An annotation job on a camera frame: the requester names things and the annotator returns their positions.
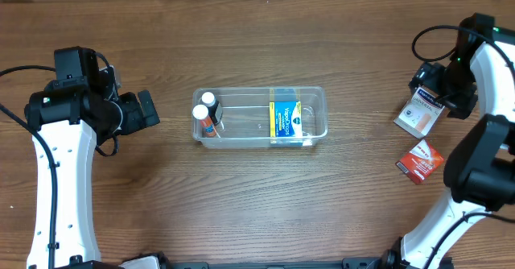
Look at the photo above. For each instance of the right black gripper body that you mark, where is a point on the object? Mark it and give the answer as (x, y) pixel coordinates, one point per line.
(426, 77)

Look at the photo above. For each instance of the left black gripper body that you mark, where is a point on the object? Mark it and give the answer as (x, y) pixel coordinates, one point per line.
(142, 110)

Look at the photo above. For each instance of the white Hansaplast plaster box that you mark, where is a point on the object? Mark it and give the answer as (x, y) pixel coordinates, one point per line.
(419, 114)

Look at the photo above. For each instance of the dark brown syrup bottle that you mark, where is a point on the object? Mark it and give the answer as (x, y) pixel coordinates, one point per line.
(215, 110)

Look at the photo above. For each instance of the orange Redoxon tablet tube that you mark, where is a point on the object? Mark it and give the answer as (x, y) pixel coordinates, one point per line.
(201, 114)

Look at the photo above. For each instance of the orange red medicine box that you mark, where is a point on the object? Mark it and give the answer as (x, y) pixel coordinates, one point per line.
(420, 161)

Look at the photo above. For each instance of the clear plastic container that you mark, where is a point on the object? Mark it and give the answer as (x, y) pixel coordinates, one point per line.
(245, 121)

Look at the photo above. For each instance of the blue VapoDrops box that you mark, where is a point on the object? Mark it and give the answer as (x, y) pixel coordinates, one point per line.
(286, 119)

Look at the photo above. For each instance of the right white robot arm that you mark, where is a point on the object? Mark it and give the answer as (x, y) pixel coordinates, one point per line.
(480, 73)

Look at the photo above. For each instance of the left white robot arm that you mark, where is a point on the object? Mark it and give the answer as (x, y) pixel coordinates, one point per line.
(71, 118)

